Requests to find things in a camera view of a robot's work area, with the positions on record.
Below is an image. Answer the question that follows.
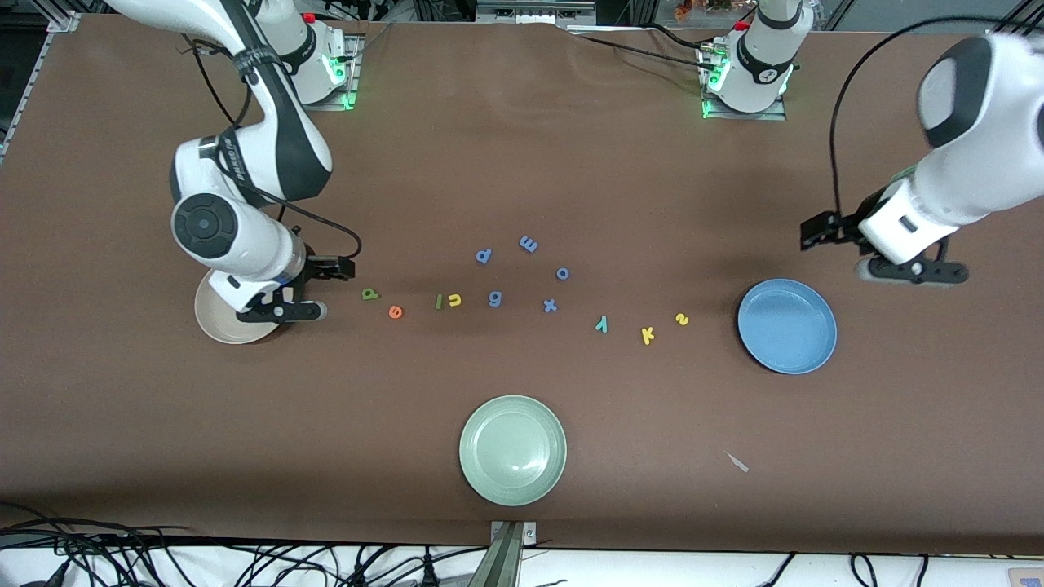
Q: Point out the blue plate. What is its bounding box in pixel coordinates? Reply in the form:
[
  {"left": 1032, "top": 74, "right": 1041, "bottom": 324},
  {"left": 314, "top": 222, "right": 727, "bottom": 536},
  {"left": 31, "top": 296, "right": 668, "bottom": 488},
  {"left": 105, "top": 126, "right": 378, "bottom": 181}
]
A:
[{"left": 737, "top": 278, "right": 838, "bottom": 376}]

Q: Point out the beige brown plate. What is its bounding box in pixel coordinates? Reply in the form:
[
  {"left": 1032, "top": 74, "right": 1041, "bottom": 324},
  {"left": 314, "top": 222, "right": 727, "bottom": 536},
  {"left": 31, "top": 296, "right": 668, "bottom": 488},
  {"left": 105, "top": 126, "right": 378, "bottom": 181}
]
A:
[{"left": 194, "top": 269, "right": 283, "bottom": 345}]

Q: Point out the pale green plate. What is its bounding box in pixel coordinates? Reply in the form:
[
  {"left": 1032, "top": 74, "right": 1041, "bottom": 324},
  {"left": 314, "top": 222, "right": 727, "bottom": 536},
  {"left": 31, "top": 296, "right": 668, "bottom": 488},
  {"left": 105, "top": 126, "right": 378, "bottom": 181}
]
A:
[{"left": 458, "top": 395, "right": 568, "bottom": 507}]

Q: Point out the grey electronics box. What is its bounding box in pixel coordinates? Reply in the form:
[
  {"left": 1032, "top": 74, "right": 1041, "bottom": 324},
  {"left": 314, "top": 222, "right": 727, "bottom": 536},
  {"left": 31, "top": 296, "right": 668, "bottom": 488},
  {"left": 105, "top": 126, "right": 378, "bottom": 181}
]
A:
[{"left": 476, "top": 0, "right": 598, "bottom": 25}]

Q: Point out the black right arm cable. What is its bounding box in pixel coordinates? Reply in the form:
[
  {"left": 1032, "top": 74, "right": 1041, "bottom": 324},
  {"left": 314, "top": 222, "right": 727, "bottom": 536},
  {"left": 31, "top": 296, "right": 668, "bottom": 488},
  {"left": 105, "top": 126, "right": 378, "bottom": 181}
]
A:
[{"left": 181, "top": 33, "right": 363, "bottom": 263}]

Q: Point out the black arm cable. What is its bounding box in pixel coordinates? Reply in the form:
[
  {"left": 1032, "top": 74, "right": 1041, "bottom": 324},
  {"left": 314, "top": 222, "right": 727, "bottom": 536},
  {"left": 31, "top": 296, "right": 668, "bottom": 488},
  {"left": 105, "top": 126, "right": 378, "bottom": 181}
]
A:
[
  {"left": 181, "top": 33, "right": 363, "bottom": 263},
  {"left": 829, "top": 16, "right": 993, "bottom": 218}
]

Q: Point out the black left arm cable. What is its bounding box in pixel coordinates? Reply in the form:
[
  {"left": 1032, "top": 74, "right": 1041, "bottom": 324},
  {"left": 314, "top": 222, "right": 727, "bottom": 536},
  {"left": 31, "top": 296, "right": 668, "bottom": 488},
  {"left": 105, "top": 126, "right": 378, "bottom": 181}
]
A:
[{"left": 829, "top": 16, "right": 993, "bottom": 218}]

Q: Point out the black base power cable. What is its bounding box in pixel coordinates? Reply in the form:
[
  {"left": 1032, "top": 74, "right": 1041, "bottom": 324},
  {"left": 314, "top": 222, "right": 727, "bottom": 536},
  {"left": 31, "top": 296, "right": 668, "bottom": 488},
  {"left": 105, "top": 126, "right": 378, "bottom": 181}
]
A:
[{"left": 581, "top": 34, "right": 710, "bottom": 73}]

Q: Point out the aluminium frame rail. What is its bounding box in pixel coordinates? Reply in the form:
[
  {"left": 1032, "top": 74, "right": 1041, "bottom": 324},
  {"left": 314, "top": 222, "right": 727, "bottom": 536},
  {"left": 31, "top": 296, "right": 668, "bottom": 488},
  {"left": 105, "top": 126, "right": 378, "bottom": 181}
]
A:
[
  {"left": 0, "top": 10, "right": 81, "bottom": 164},
  {"left": 985, "top": 0, "right": 1044, "bottom": 38}
]

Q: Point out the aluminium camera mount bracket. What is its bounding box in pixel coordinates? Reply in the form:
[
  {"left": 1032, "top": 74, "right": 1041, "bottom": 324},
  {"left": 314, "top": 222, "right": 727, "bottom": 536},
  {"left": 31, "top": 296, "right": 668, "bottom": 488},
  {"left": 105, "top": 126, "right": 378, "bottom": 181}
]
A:
[{"left": 489, "top": 520, "right": 537, "bottom": 587}]

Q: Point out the black cable tangle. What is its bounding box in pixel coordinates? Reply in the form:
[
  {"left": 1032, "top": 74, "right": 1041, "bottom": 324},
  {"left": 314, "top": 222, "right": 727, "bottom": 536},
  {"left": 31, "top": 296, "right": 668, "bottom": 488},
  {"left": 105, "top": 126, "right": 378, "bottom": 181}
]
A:
[{"left": 0, "top": 501, "right": 490, "bottom": 587}]

